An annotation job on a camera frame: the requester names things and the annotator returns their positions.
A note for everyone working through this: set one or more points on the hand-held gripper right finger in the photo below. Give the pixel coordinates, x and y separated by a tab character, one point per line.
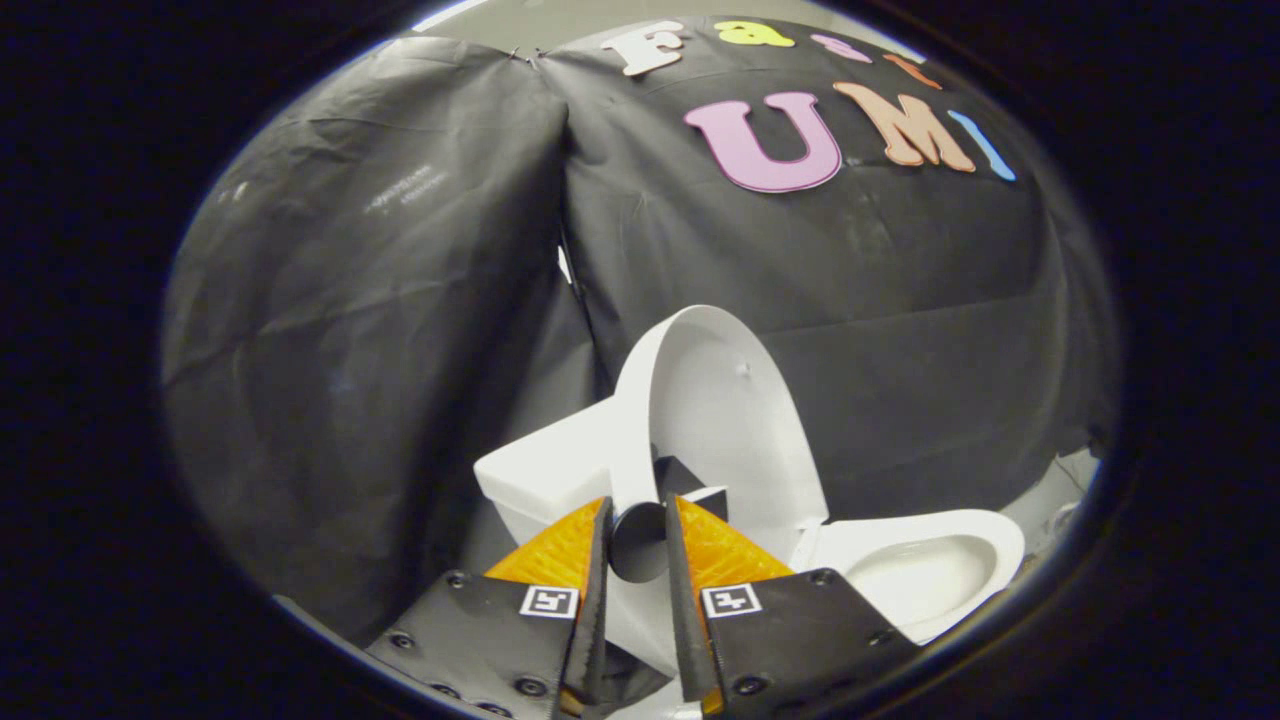
682	610

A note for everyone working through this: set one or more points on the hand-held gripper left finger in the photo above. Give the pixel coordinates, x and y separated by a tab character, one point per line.
595	610

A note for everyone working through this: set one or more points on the white toilet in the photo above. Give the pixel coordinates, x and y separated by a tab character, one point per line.
545	470

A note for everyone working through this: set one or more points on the black backdrop cloth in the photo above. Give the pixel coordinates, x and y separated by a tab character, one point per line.
380	350

